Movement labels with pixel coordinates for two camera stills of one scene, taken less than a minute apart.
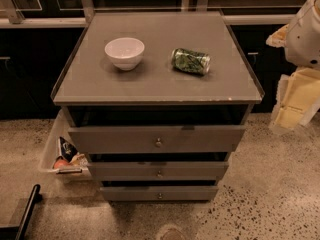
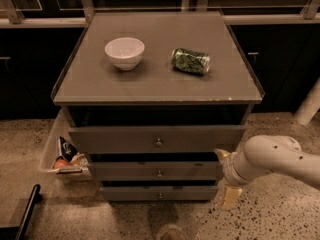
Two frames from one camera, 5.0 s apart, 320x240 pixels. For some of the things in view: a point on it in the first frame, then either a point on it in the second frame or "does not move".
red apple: x=60 y=163 does not move
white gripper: x=304 y=37 → x=228 y=168
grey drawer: x=157 y=170 does not move
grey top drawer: x=157 y=139 does not move
